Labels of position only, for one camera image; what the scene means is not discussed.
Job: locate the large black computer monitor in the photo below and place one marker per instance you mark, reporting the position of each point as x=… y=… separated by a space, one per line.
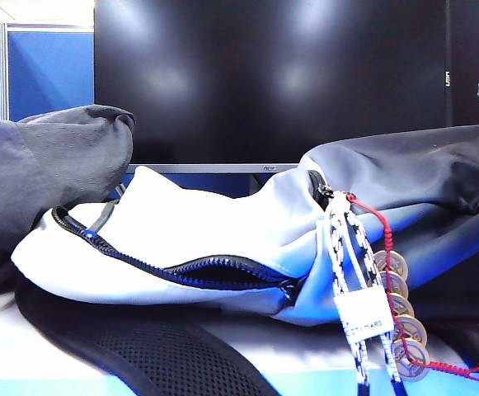
x=243 y=82

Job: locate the dark gray clothes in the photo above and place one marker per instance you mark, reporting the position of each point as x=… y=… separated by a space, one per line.
x=49 y=165

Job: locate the aluminium partition post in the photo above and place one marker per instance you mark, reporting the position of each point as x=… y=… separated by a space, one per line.
x=3 y=70

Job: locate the brass Chinese coin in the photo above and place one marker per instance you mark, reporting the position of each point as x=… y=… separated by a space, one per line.
x=400 y=284
x=410 y=361
x=414 y=330
x=396 y=262
x=405 y=307

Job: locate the white and black backpack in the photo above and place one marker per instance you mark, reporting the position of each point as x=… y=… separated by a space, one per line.
x=206 y=222

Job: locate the black monitor with vertical logo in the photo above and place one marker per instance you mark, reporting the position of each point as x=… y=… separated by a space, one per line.
x=476 y=41

